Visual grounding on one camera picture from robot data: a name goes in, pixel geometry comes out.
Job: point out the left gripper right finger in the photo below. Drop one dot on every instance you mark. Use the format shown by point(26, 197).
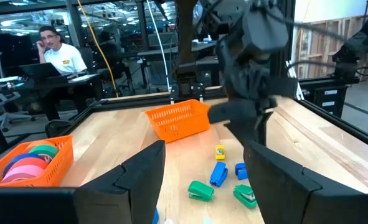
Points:
point(289, 196)

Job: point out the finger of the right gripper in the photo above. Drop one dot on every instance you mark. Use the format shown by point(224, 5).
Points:
point(236, 112)
point(255, 132)

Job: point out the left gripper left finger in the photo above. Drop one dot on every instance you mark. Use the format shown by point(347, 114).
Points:
point(127, 193)

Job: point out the yellow mini stapler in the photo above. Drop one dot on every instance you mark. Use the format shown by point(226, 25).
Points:
point(220, 152)

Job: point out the green mini stapler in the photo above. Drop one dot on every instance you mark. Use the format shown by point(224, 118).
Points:
point(245, 196)
point(200, 190)

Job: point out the orange plastic basket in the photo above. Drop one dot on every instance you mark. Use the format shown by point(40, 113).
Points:
point(59, 168)
point(177, 127)

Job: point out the green tape roll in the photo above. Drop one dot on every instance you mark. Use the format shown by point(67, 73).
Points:
point(45, 151)

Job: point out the orange tape roll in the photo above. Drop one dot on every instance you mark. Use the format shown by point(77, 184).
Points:
point(39, 143)

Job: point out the red tape roll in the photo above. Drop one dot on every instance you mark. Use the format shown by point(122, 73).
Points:
point(29, 163)

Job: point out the pink tape roll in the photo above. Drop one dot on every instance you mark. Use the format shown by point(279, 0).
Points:
point(23, 172)

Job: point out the blue tape roll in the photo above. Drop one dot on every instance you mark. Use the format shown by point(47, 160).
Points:
point(18, 158)

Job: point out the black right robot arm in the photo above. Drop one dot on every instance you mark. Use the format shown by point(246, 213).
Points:
point(186, 46)

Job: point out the wooden crate panel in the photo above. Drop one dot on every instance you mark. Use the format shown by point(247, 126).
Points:
point(314, 46)

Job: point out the black drawer cabinet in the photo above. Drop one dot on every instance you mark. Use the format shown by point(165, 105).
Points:
point(327, 102)

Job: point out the person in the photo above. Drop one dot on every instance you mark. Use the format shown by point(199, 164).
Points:
point(63, 59)

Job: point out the black laptop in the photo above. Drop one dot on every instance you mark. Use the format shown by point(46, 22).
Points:
point(40, 71)

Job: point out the grey office chair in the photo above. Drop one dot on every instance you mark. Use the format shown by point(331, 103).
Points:
point(3, 99)

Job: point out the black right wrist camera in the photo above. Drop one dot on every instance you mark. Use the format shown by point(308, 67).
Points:
point(264, 28)

